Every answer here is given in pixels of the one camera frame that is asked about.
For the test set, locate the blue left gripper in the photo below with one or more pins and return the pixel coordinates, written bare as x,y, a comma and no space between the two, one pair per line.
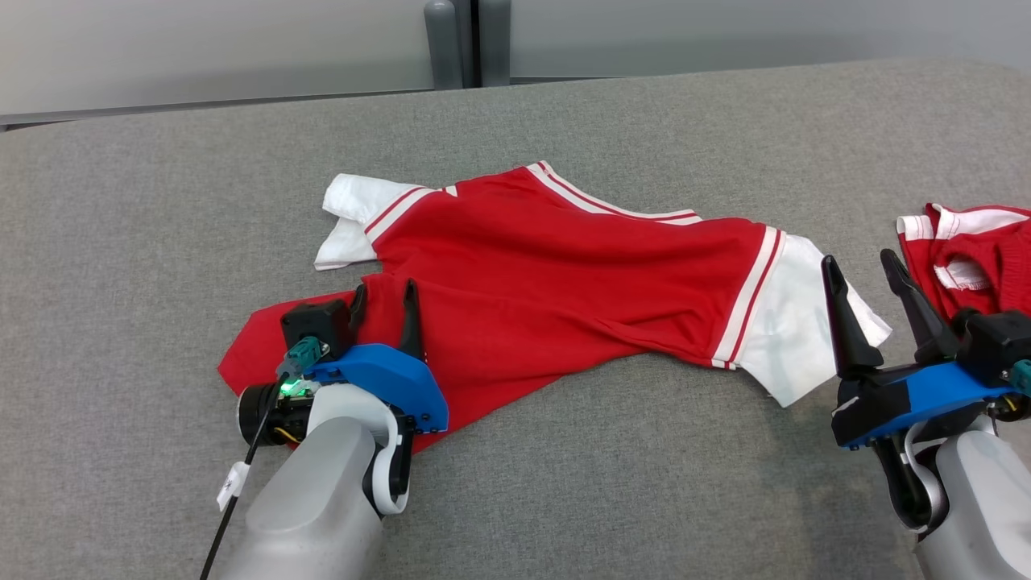
395,383

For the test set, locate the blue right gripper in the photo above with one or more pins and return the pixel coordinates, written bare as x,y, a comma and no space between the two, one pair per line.
926,395

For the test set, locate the small red white-banded garment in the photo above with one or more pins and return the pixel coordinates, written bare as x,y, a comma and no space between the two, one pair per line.
999,258

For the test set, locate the red shirt white sleeves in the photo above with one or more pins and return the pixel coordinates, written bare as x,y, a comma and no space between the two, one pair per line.
548,282

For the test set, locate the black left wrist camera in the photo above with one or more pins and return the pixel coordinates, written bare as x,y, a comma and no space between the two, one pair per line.
316,326

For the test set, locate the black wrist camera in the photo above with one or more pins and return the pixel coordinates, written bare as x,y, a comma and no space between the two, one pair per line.
999,338
316,326

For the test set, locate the teal left camera connector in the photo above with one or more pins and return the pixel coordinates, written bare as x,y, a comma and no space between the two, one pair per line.
301,356

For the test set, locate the teal camera connector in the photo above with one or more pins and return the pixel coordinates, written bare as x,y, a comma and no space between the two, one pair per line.
301,356
1023,377

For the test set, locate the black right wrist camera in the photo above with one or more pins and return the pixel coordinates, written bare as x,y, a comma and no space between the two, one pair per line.
999,338

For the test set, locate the teal right camera connector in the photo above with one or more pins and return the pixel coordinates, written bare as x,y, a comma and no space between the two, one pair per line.
1023,377

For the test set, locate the grey wall base rail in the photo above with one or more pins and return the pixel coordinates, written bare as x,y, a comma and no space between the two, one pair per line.
201,106

